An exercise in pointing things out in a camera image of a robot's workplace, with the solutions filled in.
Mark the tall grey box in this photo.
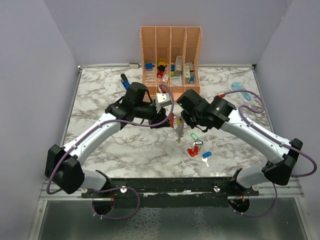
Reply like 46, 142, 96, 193
174, 55, 183, 77

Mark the green key tag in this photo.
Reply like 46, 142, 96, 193
190, 133, 199, 141

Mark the white red box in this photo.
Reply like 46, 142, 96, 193
184, 62, 195, 84

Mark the peach desk organizer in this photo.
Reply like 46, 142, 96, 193
140, 26, 203, 99

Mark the yellow block in organizer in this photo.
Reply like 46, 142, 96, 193
158, 61, 166, 67

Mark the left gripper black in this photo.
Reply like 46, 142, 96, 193
134, 102, 171, 129

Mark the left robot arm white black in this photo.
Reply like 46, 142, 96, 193
45, 82, 174, 198

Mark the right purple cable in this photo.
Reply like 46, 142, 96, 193
218, 90, 318, 218

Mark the purple cable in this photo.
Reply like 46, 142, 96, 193
46, 84, 175, 220
218, 90, 318, 218

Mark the blue key tag with key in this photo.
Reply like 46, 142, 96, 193
202, 151, 212, 168

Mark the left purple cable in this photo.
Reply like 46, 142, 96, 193
46, 84, 175, 220

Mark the black red stamp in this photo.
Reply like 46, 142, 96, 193
156, 64, 166, 79

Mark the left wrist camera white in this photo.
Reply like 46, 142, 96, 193
155, 93, 172, 112

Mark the blue cylinder in organizer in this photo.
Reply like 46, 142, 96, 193
189, 77, 195, 84

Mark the yellow key tag with key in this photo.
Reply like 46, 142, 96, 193
176, 117, 184, 126

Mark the blue cube in organizer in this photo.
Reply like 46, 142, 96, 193
145, 62, 154, 71

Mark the blue black stapler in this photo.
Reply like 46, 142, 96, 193
120, 73, 131, 90

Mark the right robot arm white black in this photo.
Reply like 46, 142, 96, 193
176, 89, 303, 196

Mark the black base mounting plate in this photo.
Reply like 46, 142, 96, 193
81, 177, 259, 209

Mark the aluminium frame rail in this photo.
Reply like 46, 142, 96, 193
39, 178, 304, 201

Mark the white plug on rail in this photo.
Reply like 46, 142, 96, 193
128, 63, 140, 69

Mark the packaged blue toothbrush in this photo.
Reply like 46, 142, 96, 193
230, 81, 253, 104

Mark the metal key holder red handle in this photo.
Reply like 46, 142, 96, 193
169, 113, 185, 144

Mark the red key tag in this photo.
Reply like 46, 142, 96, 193
187, 145, 200, 157

